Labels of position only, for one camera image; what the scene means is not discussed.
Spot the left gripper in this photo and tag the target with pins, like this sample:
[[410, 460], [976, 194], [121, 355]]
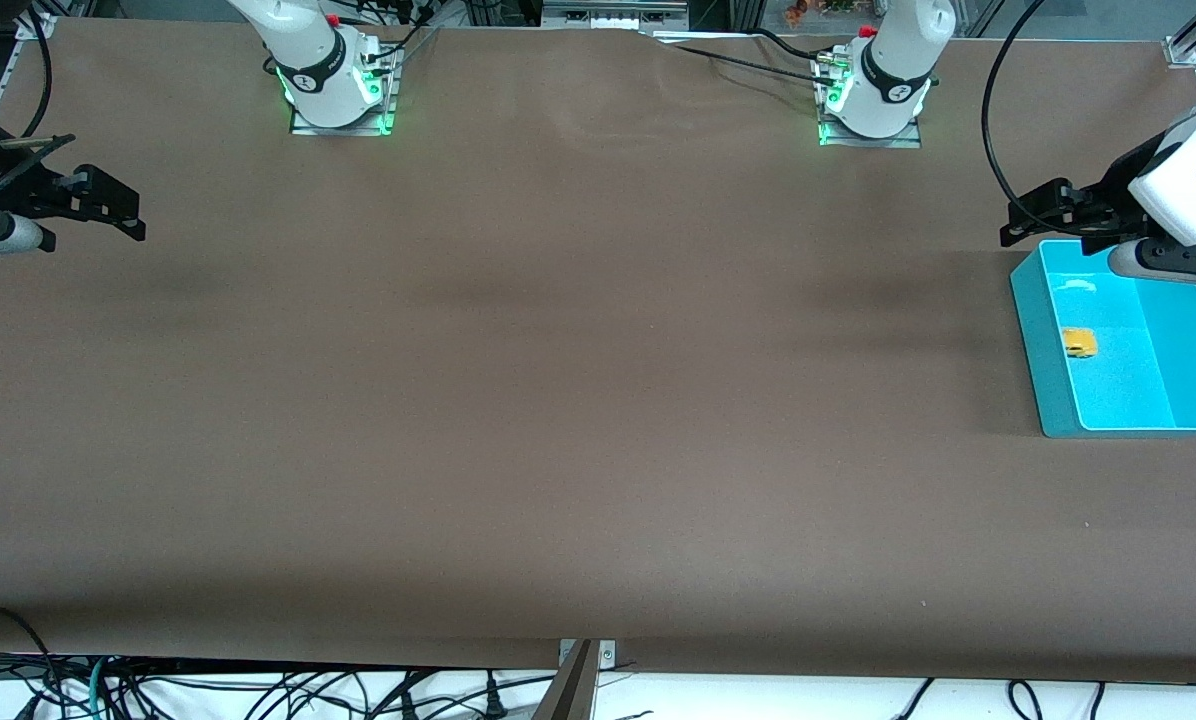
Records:
[[1118, 187]]

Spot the metal table edge bracket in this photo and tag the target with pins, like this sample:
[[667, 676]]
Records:
[[608, 655]]

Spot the yellow toy beetle car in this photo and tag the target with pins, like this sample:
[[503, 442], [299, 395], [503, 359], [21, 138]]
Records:
[[1080, 343]]

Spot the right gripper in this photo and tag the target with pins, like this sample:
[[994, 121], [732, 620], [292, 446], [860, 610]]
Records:
[[30, 190]]

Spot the teal plastic bin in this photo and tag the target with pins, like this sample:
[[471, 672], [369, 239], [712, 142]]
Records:
[[1128, 395]]

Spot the aluminium table frame rail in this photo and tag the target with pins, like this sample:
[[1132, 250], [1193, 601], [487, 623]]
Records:
[[6, 75]]

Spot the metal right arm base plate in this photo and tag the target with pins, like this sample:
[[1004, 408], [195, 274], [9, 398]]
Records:
[[390, 110]]

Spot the grey background device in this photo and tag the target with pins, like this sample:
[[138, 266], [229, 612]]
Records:
[[613, 15]]

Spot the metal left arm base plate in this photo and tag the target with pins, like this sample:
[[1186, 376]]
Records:
[[913, 140]]

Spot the orange background object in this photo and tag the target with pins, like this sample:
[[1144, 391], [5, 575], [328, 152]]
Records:
[[795, 12]]

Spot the dark metal bar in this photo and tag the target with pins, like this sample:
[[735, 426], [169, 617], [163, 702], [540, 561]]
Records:
[[568, 695]]

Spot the brown table cover sheet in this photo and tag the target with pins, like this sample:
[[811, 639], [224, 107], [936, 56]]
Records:
[[598, 450]]

